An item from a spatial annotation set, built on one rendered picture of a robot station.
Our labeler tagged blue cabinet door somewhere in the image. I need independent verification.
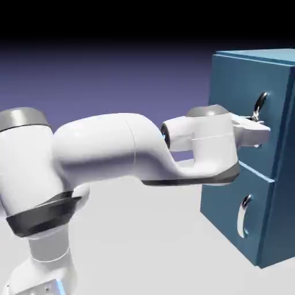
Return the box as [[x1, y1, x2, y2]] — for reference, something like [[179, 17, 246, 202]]
[[207, 54, 292, 180], [199, 161, 276, 269]]

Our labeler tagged curved metal handle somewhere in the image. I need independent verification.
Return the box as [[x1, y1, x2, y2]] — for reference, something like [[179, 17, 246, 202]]
[[251, 92, 268, 122], [236, 194, 254, 239]]

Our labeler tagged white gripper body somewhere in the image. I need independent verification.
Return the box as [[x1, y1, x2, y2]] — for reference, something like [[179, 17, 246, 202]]
[[230, 113, 271, 148]]

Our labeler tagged blue cabinet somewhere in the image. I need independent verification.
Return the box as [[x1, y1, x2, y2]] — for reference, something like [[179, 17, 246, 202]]
[[199, 48, 295, 270]]

